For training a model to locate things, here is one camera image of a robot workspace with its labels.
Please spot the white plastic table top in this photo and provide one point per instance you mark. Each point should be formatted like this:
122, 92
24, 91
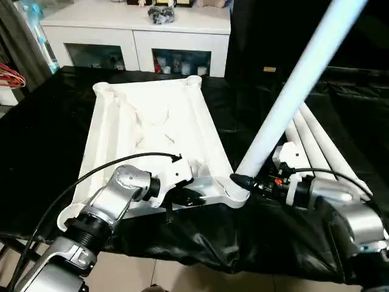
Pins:
121, 127

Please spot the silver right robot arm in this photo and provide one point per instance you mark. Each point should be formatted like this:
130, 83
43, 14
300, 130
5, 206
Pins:
358, 222

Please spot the black glossy mat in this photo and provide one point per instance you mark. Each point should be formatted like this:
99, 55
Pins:
243, 243

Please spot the dark robot foot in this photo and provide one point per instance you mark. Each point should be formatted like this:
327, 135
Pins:
159, 289

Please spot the small tan label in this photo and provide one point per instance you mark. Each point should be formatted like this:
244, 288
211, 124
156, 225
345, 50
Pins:
269, 69

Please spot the white cabinet with glass doors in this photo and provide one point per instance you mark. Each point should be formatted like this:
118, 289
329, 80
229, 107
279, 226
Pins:
136, 36

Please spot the red patterned cloth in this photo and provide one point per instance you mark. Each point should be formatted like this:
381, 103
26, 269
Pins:
12, 76

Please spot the blue and clear plastic wrap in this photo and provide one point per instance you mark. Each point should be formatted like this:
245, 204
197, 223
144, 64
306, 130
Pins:
42, 39

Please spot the grey curtain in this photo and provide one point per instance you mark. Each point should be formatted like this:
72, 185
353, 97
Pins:
15, 36

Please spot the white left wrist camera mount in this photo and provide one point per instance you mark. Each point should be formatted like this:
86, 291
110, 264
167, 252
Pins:
176, 173

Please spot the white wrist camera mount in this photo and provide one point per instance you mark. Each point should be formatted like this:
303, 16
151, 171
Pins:
288, 155
176, 173

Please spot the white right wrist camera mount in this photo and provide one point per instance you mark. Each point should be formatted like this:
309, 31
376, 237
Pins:
288, 155

